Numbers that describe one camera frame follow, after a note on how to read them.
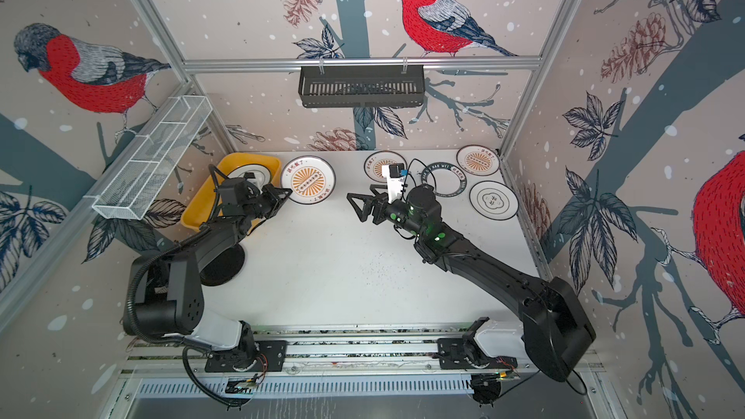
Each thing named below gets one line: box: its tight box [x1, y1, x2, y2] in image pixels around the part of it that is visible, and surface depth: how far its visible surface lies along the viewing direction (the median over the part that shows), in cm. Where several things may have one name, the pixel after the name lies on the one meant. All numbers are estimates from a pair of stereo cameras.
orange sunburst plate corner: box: [455, 143, 501, 177], surface depth 120 cm
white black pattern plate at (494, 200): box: [468, 180, 519, 221], surface depth 108 cm
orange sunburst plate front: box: [281, 155, 337, 205], surface depth 95 cm
